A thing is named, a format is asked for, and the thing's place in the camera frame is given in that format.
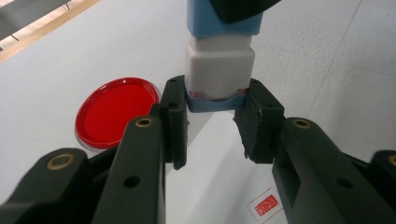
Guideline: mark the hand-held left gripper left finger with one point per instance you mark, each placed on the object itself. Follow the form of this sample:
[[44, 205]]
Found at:
[[140, 174]]

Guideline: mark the white paper sheet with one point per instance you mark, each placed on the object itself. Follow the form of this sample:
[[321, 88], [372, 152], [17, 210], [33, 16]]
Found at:
[[214, 180]]

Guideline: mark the round red ink pad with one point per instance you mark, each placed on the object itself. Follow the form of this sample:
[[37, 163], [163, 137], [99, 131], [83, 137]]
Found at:
[[115, 115]]

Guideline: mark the blue stamp cap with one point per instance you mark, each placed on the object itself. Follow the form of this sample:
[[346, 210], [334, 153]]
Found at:
[[214, 105]]

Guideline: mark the blue and white stamp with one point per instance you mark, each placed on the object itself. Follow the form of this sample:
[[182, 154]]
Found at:
[[218, 68]]

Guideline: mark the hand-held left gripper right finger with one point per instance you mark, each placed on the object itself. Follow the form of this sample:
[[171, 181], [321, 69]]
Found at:
[[314, 174]]

